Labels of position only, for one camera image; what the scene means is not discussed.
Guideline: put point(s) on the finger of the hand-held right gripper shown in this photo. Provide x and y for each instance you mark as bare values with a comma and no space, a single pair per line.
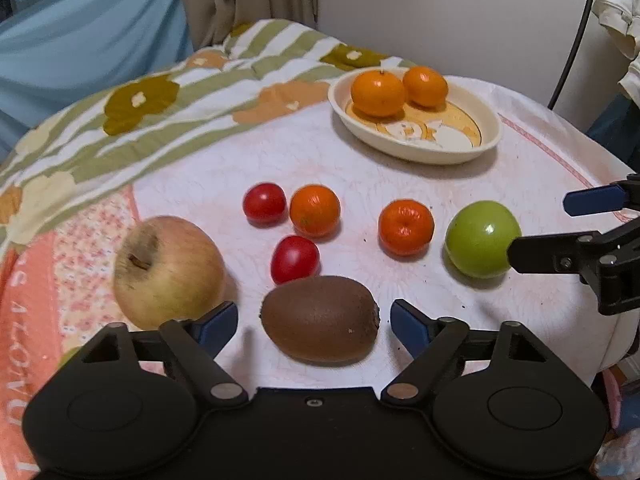
545,255
592,200

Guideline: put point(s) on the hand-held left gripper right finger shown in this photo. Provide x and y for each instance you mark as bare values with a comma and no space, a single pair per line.
407,321

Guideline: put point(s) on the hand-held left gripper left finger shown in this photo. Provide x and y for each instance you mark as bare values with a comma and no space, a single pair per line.
220,321

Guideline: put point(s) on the large yellow-red apple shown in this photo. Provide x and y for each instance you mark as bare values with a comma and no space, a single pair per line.
165,270

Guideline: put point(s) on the brown kiwi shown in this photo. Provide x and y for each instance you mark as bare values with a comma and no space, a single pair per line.
320,320

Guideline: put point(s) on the small mandarin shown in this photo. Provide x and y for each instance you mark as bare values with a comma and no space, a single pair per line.
315,211
406,227

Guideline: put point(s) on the oval red tomato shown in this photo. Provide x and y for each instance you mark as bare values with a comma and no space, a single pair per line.
295,260

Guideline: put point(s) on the round red tomato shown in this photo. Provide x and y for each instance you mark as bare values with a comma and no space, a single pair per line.
265,203

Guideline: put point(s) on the cream oval bowl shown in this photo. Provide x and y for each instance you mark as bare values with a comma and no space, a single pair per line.
450,152

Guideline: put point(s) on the dark blue garment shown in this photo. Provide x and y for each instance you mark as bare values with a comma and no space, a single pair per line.
617,127

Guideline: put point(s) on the white garment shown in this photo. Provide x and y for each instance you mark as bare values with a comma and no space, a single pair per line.
617,5

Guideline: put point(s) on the large orange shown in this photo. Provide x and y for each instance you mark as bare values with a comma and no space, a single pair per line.
377,93
426,86

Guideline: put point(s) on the floral striped blanket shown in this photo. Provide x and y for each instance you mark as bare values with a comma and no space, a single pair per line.
150,125

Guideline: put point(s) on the crumpled plastic bag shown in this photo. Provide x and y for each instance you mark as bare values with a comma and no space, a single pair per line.
617,460

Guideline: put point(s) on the light blue cloth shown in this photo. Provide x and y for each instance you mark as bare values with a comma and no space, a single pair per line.
75,35

